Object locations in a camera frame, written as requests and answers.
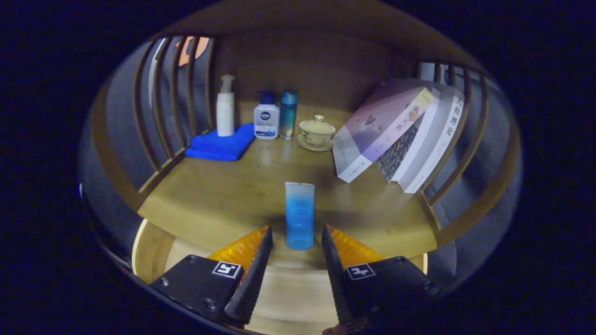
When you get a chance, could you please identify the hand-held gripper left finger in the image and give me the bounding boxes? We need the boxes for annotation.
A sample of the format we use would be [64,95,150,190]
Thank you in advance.
[149,226,274,326]

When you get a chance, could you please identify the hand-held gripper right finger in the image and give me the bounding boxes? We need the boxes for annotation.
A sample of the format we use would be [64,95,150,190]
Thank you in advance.
[321,225,443,326]

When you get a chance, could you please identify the wooden drawer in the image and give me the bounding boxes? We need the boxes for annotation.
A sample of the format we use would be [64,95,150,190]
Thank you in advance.
[132,219,429,335]

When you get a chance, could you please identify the blue cosmetic tube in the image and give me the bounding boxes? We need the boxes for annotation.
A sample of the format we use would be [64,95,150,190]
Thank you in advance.
[285,181,316,250]

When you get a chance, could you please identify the wooden countertop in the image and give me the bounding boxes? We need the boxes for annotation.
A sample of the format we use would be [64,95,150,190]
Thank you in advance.
[138,100,438,259]

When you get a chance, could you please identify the wooden cabinet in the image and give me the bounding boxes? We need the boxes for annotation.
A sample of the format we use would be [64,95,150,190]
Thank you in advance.
[86,0,522,289]

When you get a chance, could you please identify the blue folded cloth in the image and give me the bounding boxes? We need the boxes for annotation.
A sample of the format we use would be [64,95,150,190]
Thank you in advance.
[184,123,256,162]

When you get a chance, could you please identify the beige lidded tea cup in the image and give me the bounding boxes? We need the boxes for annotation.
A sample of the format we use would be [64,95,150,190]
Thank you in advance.
[297,114,336,152]

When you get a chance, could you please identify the white lotion bottle blue cap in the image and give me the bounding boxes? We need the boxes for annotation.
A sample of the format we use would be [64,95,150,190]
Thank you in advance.
[253,91,280,140]

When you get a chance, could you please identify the purple cover book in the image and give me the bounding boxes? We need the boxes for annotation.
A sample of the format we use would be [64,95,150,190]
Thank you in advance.
[332,79,436,184]

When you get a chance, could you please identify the slim teal bottle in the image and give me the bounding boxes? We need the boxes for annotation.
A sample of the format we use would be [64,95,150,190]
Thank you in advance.
[279,90,298,140]

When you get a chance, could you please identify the white spray bottle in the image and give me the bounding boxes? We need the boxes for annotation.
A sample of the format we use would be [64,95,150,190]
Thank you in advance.
[216,74,236,137]

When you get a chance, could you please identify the white book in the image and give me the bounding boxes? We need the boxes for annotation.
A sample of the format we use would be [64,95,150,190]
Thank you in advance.
[398,86,466,194]

